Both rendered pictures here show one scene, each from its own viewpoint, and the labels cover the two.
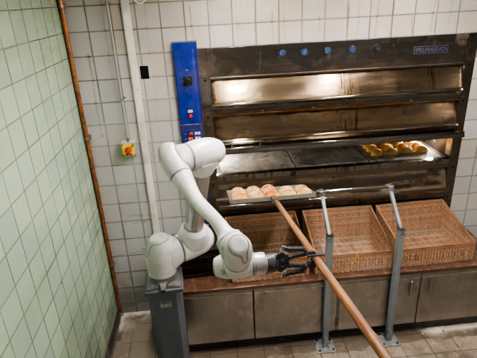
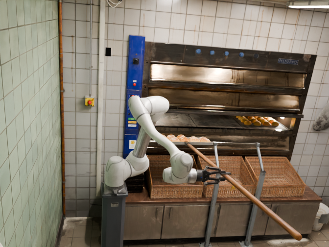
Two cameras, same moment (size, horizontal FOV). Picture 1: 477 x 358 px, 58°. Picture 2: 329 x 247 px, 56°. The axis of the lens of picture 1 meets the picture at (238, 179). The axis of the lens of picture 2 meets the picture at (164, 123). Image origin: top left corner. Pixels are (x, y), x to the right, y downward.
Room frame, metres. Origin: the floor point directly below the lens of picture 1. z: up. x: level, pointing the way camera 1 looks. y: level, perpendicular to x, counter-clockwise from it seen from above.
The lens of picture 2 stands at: (-0.29, 0.35, 2.39)
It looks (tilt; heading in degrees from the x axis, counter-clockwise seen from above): 20 degrees down; 353
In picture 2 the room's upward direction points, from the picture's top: 6 degrees clockwise
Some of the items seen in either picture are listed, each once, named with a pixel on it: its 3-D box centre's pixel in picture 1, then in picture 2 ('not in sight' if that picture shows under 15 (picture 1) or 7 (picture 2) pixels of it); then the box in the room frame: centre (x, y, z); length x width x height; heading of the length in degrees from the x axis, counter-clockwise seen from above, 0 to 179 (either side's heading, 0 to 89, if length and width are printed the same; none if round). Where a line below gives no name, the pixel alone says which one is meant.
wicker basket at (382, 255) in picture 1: (344, 237); (224, 175); (2.74, -0.77, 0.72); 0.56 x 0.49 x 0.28; 93
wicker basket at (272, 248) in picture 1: (265, 244); (173, 175); (2.70, -0.17, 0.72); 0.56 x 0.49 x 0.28; 95
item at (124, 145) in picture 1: (128, 148); (89, 101); (2.86, 0.76, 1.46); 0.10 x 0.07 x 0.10; 94
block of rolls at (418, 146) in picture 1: (386, 140); (252, 116); (3.48, -1.29, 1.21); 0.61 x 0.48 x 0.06; 4
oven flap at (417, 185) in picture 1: (333, 186); (220, 141); (3.00, -0.74, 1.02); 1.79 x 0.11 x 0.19; 94
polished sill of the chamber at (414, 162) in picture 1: (333, 168); (221, 130); (3.03, -0.74, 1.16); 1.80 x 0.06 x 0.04; 94
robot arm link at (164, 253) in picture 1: (162, 253); (116, 169); (1.95, 0.43, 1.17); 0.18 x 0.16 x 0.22; 126
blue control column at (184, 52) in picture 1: (197, 150); (127, 110); (3.86, 0.37, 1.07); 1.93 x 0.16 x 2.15; 4
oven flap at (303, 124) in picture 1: (336, 121); (226, 99); (3.00, -0.74, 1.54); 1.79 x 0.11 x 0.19; 94
